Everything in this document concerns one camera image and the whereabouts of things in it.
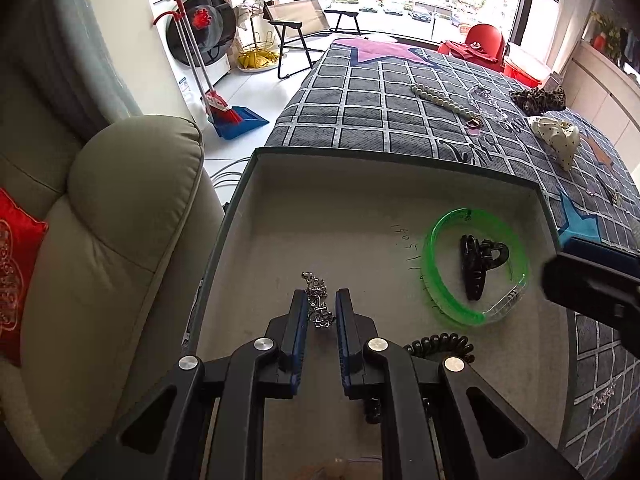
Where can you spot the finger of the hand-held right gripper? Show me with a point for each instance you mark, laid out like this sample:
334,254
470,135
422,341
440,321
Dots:
600,248
590,282

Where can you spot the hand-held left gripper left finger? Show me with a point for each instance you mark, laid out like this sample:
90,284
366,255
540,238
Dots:
300,330

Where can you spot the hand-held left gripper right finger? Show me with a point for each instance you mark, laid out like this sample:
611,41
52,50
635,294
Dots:
344,330

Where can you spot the green bangle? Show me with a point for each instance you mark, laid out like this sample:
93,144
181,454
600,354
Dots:
428,260

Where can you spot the black hair claw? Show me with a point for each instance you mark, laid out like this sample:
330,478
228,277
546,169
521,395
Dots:
475,270

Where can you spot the white polka dot scrunchie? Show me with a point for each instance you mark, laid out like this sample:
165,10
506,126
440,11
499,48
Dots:
557,140

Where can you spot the leopard print scrunchie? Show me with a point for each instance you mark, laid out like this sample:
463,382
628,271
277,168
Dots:
537,99

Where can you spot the beige cabinet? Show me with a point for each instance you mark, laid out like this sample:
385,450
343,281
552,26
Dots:
600,80

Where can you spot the red bucket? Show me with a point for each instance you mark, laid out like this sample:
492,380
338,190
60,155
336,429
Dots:
525,67

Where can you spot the beige sofa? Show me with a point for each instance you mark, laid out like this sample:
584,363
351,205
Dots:
125,240

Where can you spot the potted plant red vase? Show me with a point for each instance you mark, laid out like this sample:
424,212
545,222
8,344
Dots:
605,35

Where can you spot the red plastic chair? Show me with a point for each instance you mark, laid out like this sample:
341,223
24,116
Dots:
485,40

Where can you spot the red embroidered cushion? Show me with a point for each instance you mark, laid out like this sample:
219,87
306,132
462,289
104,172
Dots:
17,270

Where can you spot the beige folding chair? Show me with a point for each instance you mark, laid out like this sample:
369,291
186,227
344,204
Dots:
300,17

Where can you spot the black bench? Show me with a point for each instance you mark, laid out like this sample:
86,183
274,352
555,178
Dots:
347,14

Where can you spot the white washing machine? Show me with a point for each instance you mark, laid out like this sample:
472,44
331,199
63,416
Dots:
200,25

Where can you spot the white folded umbrella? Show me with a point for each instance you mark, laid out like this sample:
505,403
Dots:
246,10

